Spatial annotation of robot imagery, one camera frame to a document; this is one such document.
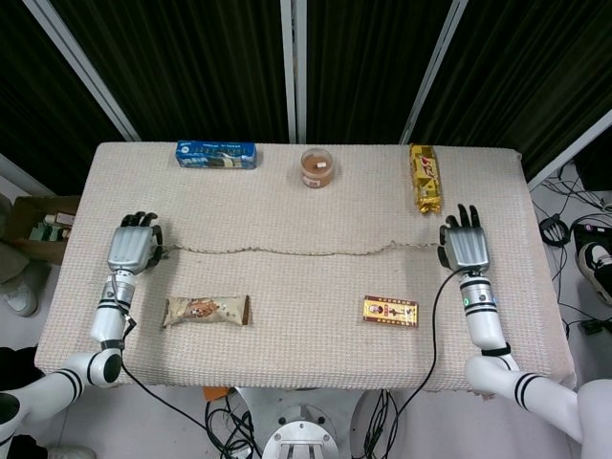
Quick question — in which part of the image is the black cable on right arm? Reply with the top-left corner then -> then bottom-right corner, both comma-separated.
367,267 -> 465,459

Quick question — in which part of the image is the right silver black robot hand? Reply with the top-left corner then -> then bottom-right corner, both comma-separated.
437,203 -> 492,274

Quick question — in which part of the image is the beige woven tablecloth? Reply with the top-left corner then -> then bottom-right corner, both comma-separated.
33,141 -> 577,396

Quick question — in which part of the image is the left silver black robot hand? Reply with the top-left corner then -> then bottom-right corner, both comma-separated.
105,210 -> 169,277

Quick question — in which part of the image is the gold snack package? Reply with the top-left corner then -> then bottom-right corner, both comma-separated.
408,142 -> 445,217

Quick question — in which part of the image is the black floor cables bundle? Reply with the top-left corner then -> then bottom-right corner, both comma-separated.
204,391 -> 264,459

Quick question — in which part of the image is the brown cardboard box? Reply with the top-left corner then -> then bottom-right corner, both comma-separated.
9,194 -> 82,267

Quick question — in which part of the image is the brown round plastic jar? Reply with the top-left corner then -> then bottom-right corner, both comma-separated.
299,147 -> 334,189

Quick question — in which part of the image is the black white sneaker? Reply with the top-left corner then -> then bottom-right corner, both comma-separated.
577,240 -> 612,308

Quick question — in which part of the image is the round silver robot base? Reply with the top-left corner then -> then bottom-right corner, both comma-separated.
260,419 -> 343,459

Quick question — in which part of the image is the blue cookie box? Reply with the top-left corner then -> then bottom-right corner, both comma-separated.
173,139 -> 260,170

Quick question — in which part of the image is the red gold small box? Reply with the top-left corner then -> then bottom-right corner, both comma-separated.
361,294 -> 420,329

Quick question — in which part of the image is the beige brown snack bar wrapper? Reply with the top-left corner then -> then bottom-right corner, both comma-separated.
162,294 -> 251,329

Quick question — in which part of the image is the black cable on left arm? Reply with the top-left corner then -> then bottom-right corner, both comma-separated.
104,276 -> 226,455

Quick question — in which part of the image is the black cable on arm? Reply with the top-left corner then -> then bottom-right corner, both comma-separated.
104,276 -> 226,455
367,267 -> 465,459

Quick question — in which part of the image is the white shoe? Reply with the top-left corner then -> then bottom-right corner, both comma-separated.
0,276 -> 39,317

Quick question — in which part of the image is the beige twisted rope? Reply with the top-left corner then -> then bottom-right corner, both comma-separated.
160,239 -> 448,258

